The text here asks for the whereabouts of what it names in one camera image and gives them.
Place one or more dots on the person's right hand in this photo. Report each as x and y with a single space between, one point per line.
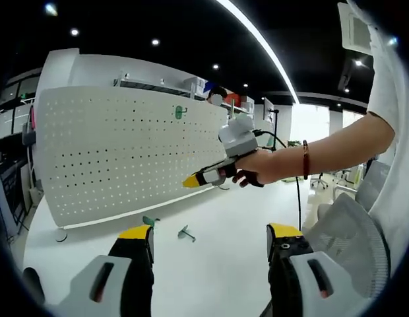
254 163

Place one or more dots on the black tripod stand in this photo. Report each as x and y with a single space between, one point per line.
274 128

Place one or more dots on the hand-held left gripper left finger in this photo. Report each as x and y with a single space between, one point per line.
105 284

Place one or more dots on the white perforated mounting plate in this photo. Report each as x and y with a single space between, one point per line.
125 158

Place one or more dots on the black equipment rack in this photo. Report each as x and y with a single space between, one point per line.
14 198

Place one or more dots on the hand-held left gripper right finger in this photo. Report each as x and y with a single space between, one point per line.
300 284

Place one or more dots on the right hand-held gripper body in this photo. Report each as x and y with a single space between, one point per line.
239 138

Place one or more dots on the grey mesh office chair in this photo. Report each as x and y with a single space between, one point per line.
349 237

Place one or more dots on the green hook assembly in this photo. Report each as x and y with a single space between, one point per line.
185 232
148 220
179 112

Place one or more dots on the pale green flat object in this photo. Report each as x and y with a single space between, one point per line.
289 180

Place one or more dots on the person's white shirt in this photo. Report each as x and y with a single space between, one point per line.
389 185

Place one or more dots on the white storage shelf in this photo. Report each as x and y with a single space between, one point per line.
244 104

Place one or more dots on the round ceiling downlights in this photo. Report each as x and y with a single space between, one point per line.
74 32

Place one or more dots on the metal storage shelving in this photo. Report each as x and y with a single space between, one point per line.
151 85

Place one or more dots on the grey box on stand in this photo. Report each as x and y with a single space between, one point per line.
29 137

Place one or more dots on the black rounded object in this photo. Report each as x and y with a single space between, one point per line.
33 284

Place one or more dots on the long ceiling light strip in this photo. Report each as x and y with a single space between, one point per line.
239 13

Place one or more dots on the green potted plant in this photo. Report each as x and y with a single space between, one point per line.
293 143

